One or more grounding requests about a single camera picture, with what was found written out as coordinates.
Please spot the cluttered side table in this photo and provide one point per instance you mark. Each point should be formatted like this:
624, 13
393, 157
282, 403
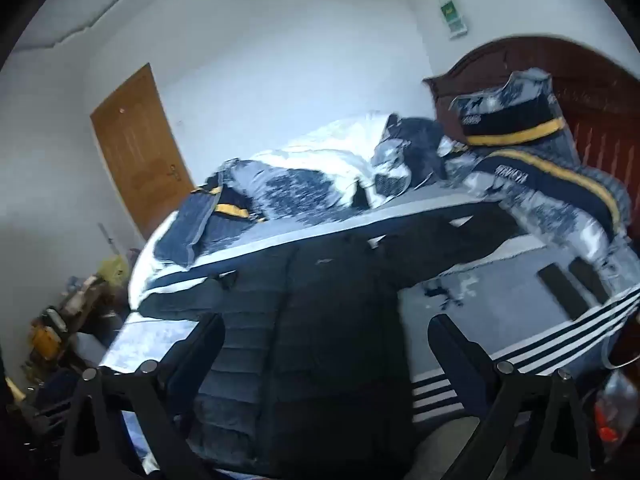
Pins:
60, 330

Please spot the blue white striped bed sheet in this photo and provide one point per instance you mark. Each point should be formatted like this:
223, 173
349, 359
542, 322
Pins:
500, 280

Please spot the clear plastic bag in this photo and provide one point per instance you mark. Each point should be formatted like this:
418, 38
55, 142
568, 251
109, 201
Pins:
615, 410

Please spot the blue white printed quilt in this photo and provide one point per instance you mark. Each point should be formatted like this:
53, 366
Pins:
310, 170

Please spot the dark wooden headboard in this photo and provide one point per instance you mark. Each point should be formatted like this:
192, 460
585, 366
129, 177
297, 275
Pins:
595, 95

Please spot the yellow green bag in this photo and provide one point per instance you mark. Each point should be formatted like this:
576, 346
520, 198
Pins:
114, 270

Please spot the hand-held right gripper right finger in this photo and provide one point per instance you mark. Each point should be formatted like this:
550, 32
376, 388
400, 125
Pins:
452, 355

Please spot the printed pillow with yellow band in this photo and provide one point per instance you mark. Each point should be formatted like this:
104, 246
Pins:
550, 195
505, 110

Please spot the green white wall sign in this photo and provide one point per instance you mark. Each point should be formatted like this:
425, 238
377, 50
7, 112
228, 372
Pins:
454, 19

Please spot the black puffer jacket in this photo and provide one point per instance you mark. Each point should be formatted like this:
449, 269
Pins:
320, 320

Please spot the brown wooden door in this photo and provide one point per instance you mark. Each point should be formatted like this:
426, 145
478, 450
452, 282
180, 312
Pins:
140, 155

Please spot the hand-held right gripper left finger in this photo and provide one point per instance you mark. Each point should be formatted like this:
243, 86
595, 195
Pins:
201, 355

